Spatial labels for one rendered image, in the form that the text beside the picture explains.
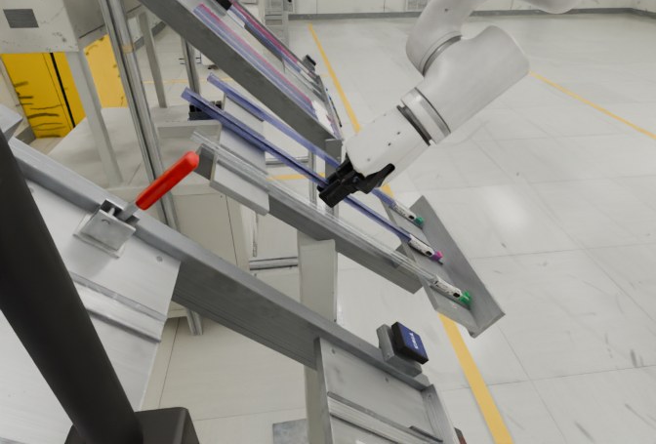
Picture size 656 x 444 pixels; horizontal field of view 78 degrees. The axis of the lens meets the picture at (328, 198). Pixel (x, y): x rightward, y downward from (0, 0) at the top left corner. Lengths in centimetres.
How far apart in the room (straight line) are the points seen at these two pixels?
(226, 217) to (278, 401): 61
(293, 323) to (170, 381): 112
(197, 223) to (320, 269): 70
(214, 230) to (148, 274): 99
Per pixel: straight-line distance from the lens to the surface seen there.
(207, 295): 43
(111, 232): 36
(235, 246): 138
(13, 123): 33
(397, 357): 54
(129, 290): 36
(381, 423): 50
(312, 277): 72
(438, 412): 59
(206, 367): 155
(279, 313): 45
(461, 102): 57
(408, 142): 56
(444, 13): 61
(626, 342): 189
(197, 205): 130
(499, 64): 58
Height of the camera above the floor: 123
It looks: 33 degrees down
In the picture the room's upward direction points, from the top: straight up
